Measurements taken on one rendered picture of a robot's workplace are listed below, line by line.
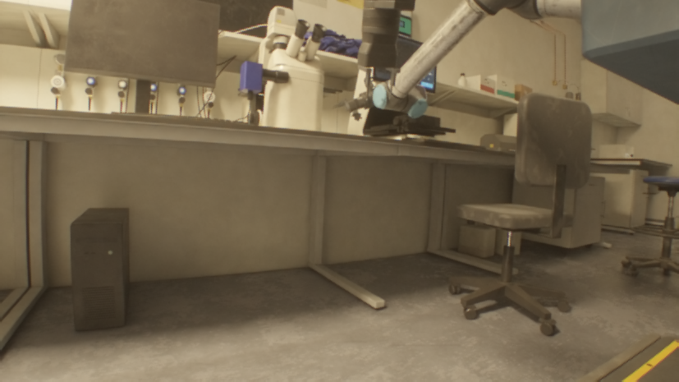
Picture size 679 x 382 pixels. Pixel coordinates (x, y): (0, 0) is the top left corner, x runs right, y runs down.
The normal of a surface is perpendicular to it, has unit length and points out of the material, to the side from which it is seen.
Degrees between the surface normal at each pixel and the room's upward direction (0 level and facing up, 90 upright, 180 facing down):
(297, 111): 90
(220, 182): 90
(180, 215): 90
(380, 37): 122
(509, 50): 90
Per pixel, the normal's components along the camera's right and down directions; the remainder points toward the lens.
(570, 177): 0.24, 0.04
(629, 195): -0.88, -0.03
